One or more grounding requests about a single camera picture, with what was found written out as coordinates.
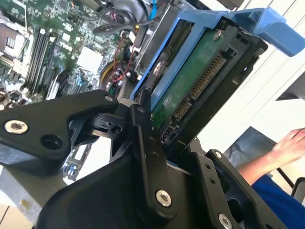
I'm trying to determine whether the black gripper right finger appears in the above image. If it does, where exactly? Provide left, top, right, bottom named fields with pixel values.
left=189, top=148, right=263, bottom=229

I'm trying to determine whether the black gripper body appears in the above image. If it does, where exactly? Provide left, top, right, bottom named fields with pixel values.
left=38, top=155, right=215, bottom=229

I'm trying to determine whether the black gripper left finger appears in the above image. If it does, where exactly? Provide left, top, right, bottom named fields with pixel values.
left=0, top=89, right=179, bottom=219

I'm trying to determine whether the hard disk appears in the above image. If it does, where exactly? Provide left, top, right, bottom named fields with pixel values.
left=130, top=7, right=305, bottom=175

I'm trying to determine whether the person hand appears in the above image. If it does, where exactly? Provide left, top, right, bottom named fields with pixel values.
left=272, top=128, right=305, bottom=163

